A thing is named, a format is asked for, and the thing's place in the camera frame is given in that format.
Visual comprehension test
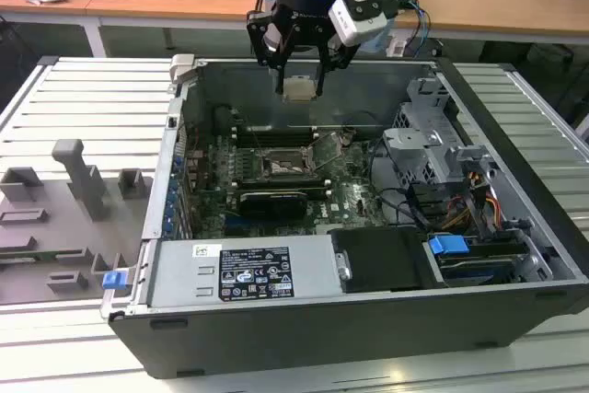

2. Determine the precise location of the black RAM slot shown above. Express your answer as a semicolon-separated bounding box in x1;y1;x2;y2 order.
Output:
235;140;318;147
236;132;318;138
236;135;318;143
237;127;318;133

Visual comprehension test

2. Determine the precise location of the grey case corner latch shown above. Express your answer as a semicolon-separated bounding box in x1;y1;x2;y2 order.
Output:
168;52;200;87

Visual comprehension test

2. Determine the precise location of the silver square CPU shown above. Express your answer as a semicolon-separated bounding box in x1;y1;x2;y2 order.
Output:
282;75;319;104

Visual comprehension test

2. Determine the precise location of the small wooden desk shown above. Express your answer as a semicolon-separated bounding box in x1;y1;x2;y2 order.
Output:
0;0;100;59

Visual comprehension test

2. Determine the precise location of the green motherboard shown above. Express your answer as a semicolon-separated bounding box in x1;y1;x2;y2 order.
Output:
186;128;392;238

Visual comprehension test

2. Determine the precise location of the blue case latch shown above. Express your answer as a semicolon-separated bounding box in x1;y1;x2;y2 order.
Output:
103;272;128;292

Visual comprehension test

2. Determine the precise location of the blue cable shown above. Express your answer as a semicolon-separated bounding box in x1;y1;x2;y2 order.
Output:
404;0;433;59

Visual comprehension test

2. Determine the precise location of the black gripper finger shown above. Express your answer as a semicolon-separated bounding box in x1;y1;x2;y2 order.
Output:
315;35;357;98
246;9;296;96

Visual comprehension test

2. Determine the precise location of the grey power supply box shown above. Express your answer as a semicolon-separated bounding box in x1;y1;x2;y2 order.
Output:
146;234;347;309

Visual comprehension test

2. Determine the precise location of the black open PC case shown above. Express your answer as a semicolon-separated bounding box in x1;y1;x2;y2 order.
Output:
100;54;589;380

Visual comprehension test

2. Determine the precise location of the black looped wire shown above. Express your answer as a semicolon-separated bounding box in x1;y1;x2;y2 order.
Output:
367;137;436;231

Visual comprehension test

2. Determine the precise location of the grey parts rack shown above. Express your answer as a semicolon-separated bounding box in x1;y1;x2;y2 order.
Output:
0;138;156;306

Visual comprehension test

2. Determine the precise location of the black graphics card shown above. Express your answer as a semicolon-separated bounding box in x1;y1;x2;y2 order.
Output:
237;190;308;220

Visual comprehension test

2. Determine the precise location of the CPU socket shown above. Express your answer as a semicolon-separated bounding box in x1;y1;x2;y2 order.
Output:
257;146;319;181

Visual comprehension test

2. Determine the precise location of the silver disk bay cage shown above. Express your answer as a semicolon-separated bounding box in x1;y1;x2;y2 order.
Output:
381;77;501;191

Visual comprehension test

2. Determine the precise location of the thin wire locking lever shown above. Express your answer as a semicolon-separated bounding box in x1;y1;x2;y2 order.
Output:
250;127;272;168

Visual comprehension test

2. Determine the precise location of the metal socket cover frame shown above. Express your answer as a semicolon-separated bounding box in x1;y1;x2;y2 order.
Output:
306;132;346;171

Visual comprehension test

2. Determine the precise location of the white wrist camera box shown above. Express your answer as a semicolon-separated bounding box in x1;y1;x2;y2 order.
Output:
328;0;389;49

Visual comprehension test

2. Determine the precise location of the hard disk in blue carrier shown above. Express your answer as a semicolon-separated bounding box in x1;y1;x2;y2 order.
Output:
426;234;530;284

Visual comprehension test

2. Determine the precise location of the orange yellow wire bundle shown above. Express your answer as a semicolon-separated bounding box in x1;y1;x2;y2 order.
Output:
439;170;502;228

